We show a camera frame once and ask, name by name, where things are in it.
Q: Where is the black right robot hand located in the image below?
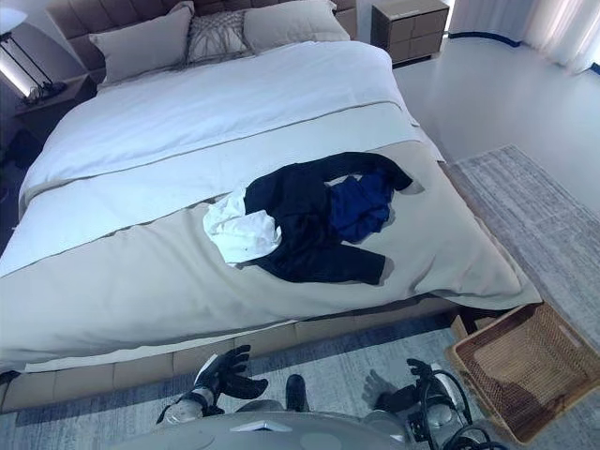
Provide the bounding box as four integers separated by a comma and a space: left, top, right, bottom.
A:
406, 358, 440, 388

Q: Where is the grey bedside table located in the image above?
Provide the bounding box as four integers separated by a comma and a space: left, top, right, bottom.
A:
13, 74, 99, 123

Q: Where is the grey striped floor rug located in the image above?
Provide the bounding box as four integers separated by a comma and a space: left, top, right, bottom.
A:
440, 143, 600, 343

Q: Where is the table lamp with black legs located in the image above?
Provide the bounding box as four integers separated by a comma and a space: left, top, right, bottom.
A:
0, 0, 67, 105

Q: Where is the patterned grey decorative cushion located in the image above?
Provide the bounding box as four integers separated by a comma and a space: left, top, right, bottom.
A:
186, 9, 254, 65

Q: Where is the blue garment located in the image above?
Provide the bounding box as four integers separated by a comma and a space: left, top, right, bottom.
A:
329, 169, 396, 245

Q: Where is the woven wicker laundry basket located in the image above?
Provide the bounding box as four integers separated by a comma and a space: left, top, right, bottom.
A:
444, 302, 600, 444

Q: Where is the black robot foot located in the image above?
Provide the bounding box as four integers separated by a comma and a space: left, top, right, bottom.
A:
285, 373, 309, 413

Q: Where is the white garment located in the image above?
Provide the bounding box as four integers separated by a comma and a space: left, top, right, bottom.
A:
202, 190, 284, 268

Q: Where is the black long-sleeved garment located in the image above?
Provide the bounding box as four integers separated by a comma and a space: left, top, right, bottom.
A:
243, 151, 413, 287

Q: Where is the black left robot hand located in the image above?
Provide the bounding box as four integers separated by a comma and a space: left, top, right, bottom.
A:
192, 344, 269, 401

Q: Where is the bed with white beige duvet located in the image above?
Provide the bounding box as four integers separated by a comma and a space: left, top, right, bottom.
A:
0, 39, 544, 413

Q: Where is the beige pillow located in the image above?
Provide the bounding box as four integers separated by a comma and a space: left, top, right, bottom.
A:
88, 6, 194, 88
242, 2, 352, 52

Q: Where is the grey robot torso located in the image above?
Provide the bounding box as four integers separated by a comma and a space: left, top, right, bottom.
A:
100, 397, 498, 450

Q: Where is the brown wooden nightstand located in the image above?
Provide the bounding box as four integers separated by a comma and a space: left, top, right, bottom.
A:
370, 0, 451, 66

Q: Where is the white sheer curtain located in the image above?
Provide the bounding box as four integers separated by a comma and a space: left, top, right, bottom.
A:
447, 0, 600, 76

